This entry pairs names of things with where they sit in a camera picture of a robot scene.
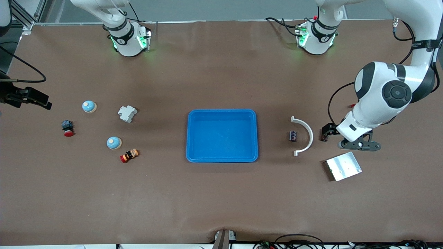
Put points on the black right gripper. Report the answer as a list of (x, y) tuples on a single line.
[(14, 96)]

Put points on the dark brown capacitor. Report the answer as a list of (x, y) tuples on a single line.
[(324, 138)]

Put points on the small black printed capacitor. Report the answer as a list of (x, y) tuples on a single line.
[(293, 136)]

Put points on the blue bell with beige button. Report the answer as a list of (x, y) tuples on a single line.
[(89, 106), (114, 143)]

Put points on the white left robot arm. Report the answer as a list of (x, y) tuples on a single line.
[(373, 114)]

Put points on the silver metal plate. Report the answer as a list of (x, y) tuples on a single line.
[(343, 166)]

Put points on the red mushroom button black body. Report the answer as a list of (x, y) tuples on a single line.
[(67, 126)]

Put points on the white circuit breaker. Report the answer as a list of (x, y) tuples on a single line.
[(127, 114)]

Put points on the blue plastic tray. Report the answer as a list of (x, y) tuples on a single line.
[(221, 138)]

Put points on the red emergency stop yellow collar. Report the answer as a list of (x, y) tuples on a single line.
[(129, 155)]

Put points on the white curved plastic bracket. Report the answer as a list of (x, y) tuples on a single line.
[(310, 136)]

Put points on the aluminium frame profile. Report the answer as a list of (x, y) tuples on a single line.
[(39, 10)]

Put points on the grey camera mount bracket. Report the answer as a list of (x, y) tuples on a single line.
[(224, 239)]

